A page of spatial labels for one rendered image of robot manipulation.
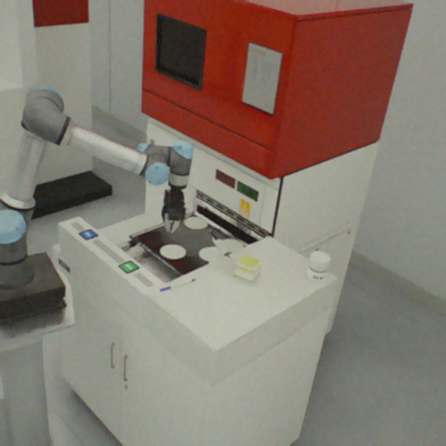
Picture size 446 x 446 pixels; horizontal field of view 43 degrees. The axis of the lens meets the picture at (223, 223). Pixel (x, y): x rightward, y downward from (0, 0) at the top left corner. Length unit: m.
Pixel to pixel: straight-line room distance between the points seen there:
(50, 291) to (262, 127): 0.95
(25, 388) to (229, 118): 1.29
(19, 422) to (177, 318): 0.94
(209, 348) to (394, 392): 1.61
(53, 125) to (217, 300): 0.76
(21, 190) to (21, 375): 0.71
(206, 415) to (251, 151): 0.96
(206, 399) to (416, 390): 1.60
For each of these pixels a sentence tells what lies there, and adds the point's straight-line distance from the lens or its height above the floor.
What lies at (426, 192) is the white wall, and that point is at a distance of 3.59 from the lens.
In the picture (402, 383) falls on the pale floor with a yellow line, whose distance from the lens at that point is 3.25.
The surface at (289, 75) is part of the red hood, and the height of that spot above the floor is 1.62.
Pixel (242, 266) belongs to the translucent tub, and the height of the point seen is 1.03.
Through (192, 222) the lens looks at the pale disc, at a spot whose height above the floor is 0.90.
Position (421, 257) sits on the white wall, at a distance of 3.75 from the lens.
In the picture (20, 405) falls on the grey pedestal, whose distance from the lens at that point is 2.44.
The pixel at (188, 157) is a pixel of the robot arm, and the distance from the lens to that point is 2.01.
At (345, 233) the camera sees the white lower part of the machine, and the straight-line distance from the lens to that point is 2.82.
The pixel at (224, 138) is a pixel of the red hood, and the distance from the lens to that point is 2.26.
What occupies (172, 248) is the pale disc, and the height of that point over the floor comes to 0.90.
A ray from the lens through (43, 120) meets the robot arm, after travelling 1.82.
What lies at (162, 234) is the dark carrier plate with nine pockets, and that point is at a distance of 2.35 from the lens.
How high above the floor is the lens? 2.16
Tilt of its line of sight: 31 degrees down
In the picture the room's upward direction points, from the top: 7 degrees clockwise
